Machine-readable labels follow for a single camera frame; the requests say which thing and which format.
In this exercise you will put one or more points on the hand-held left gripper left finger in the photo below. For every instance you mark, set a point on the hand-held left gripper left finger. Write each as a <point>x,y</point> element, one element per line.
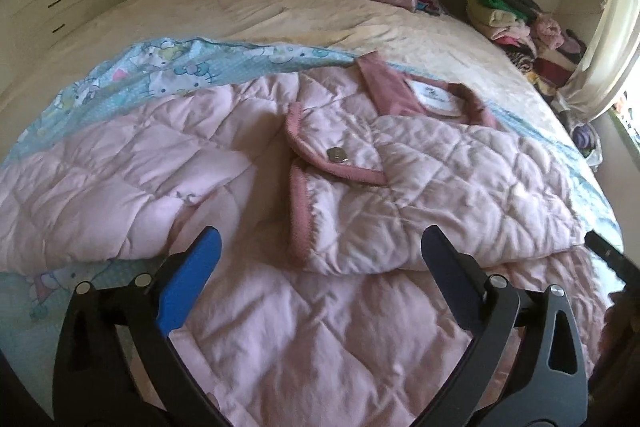
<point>197,264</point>

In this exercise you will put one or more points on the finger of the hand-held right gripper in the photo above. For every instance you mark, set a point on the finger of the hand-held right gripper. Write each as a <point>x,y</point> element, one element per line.
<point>606,253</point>

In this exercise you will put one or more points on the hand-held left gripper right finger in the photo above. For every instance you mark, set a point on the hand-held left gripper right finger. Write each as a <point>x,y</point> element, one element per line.
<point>445,269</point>

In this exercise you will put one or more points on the pink quilted jacket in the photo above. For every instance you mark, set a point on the pink quilted jacket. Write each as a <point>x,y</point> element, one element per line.
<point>350,187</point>

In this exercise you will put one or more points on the pile of folded clothes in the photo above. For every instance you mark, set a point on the pile of folded clothes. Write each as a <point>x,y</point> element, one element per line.
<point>520,27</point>

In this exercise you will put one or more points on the light blue cartoon print blanket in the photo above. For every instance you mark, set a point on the light blue cartoon print blanket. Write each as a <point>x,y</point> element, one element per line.
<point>165,67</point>

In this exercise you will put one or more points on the cream curtain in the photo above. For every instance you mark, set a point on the cream curtain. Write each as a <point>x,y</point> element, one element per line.
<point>607,32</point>

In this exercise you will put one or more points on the bed with beige sheet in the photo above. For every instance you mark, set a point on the bed with beige sheet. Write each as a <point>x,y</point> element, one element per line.
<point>300,12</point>

